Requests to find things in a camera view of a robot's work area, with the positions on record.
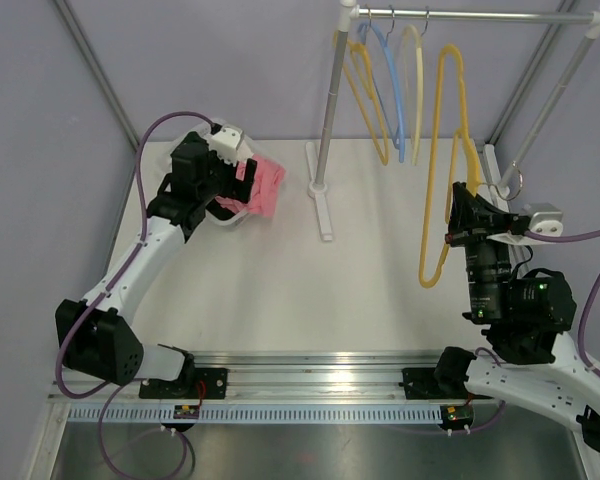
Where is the pink t shirt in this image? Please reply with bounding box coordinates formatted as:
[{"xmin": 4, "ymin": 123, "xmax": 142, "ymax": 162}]
[{"xmin": 215, "ymin": 154, "xmax": 286, "ymax": 218}]

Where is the cream hanger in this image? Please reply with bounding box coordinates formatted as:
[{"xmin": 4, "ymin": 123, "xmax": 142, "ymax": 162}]
[{"xmin": 401, "ymin": 24, "xmax": 424, "ymax": 165}]

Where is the yellow hanger with metal hook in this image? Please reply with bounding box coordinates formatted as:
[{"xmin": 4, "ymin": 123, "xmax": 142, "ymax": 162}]
[{"xmin": 319, "ymin": 1, "xmax": 390, "ymax": 166}]

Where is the blue hanger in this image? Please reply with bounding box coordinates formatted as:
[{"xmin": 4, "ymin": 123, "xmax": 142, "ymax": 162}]
[{"xmin": 357, "ymin": 21, "xmax": 406, "ymax": 164}]

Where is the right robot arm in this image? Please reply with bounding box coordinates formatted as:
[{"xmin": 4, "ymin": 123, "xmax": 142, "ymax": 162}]
[{"xmin": 433, "ymin": 182, "xmax": 600, "ymax": 453}]

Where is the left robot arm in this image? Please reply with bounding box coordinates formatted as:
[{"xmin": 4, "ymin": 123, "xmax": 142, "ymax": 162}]
[{"xmin": 55, "ymin": 125, "xmax": 257, "ymax": 398}]

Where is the white plastic perforated basket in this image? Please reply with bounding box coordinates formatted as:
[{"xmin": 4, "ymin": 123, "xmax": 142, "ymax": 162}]
[{"xmin": 147, "ymin": 121, "xmax": 258, "ymax": 235}]

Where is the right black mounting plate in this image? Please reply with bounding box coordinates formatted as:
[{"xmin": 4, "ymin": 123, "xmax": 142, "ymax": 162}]
[{"xmin": 400, "ymin": 367, "xmax": 490, "ymax": 401}]

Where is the black mounting plate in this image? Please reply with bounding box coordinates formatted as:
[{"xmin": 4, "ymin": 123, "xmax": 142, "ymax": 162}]
[
  {"xmin": 139, "ymin": 367, "xmax": 229, "ymax": 400},
  {"xmin": 400, "ymin": 367, "xmax": 490, "ymax": 401}
]

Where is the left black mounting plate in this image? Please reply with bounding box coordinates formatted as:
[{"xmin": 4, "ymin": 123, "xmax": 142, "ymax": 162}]
[{"xmin": 139, "ymin": 367, "xmax": 229, "ymax": 400}]

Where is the metal clothes rack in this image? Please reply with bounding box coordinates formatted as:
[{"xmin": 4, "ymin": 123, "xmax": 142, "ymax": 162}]
[{"xmin": 304, "ymin": 0, "xmax": 600, "ymax": 244}]

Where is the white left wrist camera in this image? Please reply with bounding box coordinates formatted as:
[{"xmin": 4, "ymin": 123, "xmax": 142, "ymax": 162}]
[{"xmin": 208, "ymin": 125, "xmax": 251, "ymax": 165}]

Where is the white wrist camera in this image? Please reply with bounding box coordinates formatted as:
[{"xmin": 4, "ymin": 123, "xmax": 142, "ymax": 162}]
[
  {"xmin": 208, "ymin": 125, "xmax": 251, "ymax": 165},
  {"xmin": 492, "ymin": 201, "xmax": 565, "ymax": 249}
]

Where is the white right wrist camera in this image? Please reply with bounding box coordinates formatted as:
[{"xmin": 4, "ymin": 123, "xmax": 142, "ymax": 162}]
[{"xmin": 492, "ymin": 201, "xmax": 565, "ymax": 249}]

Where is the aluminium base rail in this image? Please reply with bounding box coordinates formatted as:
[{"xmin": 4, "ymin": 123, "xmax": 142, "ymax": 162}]
[{"xmin": 47, "ymin": 349, "xmax": 589, "ymax": 406}]

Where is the white slotted cable duct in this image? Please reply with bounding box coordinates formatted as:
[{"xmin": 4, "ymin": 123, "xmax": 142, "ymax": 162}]
[{"xmin": 68, "ymin": 403, "xmax": 442, "ymax": 425}]

